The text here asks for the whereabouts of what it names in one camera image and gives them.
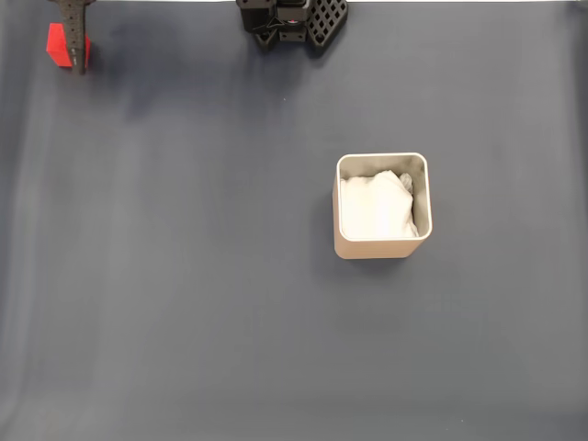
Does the red cube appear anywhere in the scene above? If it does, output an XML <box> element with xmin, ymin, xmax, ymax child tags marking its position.
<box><xmin>46</xmin><ymin>22</ymin><xmax>93</xmax><ymax>70</ymax></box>

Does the beige square metal box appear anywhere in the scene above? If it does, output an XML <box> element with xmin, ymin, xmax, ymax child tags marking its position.
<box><xmin>333</xmin><ymin>152</ymin><xmax>434</xmax><ymax>261</ymax></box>

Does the white crumpled cloth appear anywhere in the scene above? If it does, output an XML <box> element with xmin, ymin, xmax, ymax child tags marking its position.
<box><xmin>339</xmin><ymin>169</ymin><xmax>420</xmax><ymax>240</ymax></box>

